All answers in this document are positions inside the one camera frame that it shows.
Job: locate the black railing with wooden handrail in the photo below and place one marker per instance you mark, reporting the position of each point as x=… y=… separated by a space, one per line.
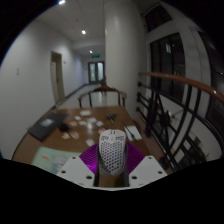
x=156 y=110

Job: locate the large white paper card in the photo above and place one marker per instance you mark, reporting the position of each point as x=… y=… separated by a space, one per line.
x=85 y=113

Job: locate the small paper card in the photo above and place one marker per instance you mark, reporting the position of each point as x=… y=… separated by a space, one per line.
x=92 y=120
x=74 y=135
x=66 y=136
x=90 y=142
x=101 y=130
x=99 y=123

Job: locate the white wall switch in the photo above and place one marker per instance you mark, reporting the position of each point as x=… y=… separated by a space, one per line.
x=17 y=71

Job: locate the white paper sheet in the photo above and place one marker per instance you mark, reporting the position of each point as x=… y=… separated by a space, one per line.
x=135 y=133

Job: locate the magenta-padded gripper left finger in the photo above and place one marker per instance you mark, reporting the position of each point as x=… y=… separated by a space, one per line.
x=75 y=170

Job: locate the pale green printed mouse pad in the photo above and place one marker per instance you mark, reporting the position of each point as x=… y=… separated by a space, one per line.
x=55 y=159

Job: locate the dark closed laptop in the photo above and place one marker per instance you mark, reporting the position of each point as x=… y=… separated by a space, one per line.
x=46 y=125

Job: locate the beige side door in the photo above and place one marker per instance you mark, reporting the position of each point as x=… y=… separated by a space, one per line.
x=57 y=80

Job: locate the green exit sign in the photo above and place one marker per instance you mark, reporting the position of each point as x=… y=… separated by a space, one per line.
x=95 y=56

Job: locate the white perforated computer mouse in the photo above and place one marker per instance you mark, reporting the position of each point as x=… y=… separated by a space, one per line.
x=112 y=153

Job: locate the ceiling lights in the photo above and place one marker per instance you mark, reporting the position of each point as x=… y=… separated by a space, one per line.
x=83 y=32

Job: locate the glazed double door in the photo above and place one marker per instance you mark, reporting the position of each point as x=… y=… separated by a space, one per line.
x=96 y=72

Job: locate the dark pen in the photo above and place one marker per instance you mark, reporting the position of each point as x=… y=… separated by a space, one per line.
x=128 y=130

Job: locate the brown wooden chair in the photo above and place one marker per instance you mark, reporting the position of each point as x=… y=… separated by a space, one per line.
x=102 y=89

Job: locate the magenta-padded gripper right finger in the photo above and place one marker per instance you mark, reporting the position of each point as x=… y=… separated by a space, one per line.
x=146 y=170

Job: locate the dark framed window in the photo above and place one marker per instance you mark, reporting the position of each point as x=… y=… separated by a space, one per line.
x=166 y=66

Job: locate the small black round object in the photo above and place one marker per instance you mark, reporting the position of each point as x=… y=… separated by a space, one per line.
x=64 y=127

